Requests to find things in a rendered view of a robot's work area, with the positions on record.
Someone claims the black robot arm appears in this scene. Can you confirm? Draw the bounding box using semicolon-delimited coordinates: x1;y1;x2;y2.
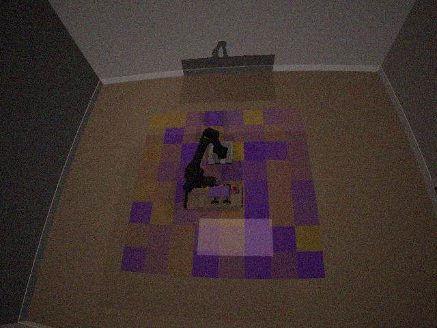
182;127;228;193

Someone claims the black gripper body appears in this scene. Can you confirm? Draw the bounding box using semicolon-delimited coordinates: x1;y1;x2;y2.
195;176;214;187

